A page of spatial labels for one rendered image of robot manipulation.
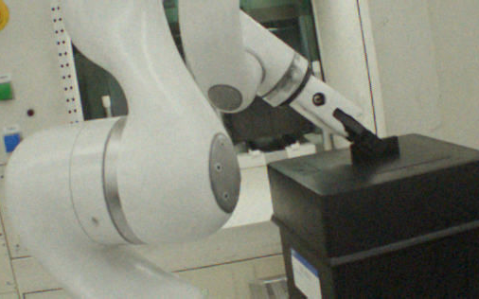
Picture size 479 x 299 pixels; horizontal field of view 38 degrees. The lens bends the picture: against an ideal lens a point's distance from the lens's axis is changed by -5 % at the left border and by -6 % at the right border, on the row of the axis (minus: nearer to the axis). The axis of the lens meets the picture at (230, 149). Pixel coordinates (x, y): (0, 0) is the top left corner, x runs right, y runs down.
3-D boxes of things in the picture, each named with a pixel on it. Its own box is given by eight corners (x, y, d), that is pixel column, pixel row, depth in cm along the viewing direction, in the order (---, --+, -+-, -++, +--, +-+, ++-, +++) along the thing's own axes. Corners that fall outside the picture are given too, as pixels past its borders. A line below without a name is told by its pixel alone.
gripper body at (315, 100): (313, 61, 102) (371, 108, 105) (292, 61, 112) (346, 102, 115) (283, 105, 102) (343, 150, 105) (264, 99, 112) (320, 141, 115)
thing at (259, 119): (229, 159, 191) (210, 39, 186) (223, 147, 211) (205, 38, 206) (321, 143, 193) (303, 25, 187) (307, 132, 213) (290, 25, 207)
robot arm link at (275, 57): (288, 78, 100) (299, 41, 106) (210, 21, 97) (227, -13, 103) (252, 110, 106) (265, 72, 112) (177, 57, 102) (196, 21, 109)
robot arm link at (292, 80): (303, 50, 102) (319, 62, 103) (284, 50, 110) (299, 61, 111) (269, 98, 102) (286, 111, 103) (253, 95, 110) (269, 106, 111)
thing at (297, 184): (328, 268, 96) (316, 174, 94) (269, 219, 125) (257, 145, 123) (506, 219, 102) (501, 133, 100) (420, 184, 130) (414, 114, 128)
